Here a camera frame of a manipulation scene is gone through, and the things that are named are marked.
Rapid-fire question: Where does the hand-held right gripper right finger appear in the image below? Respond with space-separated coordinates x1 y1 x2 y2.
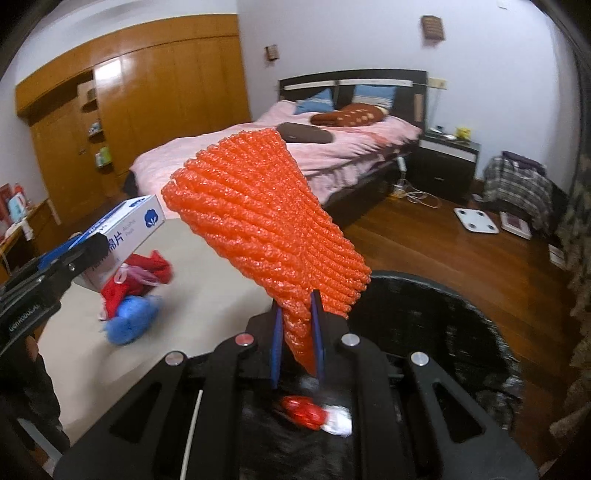
310 290 541 480

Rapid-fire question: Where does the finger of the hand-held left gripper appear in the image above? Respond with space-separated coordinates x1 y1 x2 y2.
9 232 110 301
36 234 95 274

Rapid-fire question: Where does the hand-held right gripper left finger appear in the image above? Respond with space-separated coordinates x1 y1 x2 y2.
54 305 283 480

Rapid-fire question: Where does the red cloth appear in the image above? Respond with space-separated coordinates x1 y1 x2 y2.
99 250 174 321

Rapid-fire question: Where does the white and blue box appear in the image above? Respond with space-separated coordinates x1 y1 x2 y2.
74 194 167 292

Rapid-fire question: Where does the red snack wrapper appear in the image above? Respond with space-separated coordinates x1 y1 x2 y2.
279 394 354 437

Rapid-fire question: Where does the blue foam net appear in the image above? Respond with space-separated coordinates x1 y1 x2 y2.
102 295 162 346

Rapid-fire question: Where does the black bagged trash bin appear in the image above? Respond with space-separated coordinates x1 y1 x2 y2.
240 270 525 480

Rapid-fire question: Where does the orange foam fruit net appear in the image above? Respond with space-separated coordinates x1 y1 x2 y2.
161 128 372 377

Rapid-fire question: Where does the wooden side desk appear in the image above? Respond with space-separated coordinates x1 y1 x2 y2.
0 182 51 273

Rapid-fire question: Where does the dark wooden bed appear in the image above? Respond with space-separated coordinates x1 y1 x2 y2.
129 69 430 227

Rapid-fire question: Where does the wooden wardrobe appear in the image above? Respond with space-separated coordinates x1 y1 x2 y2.
14 14 252 232

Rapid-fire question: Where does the pink blanket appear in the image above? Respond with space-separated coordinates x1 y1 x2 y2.
130 100 423 206

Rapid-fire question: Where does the white bathroom scale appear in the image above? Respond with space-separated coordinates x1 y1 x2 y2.
453 208 502 235

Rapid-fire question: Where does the dark brown cushion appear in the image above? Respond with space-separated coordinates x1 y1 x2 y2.
277 122 333 145

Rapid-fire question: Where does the dark nightstand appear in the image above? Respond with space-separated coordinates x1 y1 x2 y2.
411 129 481 206

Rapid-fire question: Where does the brown dotted cushion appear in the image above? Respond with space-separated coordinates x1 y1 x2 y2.
310 104 389 127

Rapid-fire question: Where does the white framed board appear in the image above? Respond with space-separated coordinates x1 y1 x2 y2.
501 211 534 240

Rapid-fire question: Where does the blue pillow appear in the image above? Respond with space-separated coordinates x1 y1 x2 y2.
352 84 397 109
295 89 334 115

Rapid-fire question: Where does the plaid cloth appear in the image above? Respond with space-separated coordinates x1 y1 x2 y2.
482 154 555 232

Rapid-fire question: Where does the patterned curtain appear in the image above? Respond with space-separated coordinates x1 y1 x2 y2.
554 46 591 416

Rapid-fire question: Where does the power strip with cables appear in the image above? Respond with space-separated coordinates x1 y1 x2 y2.
392 182 441 206

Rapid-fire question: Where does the large wall lamp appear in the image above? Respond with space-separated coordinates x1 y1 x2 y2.
421 15 445 43

